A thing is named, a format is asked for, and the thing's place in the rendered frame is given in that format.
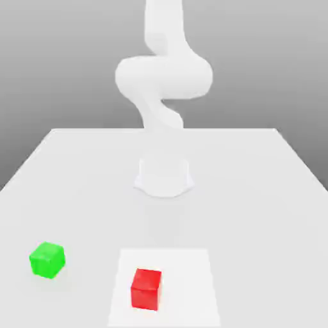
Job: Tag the small green cube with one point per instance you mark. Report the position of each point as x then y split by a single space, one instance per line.
47 260

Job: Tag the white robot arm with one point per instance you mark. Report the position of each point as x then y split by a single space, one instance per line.
164 77

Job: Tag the small red cube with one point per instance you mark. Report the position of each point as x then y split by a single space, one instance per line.
145 289

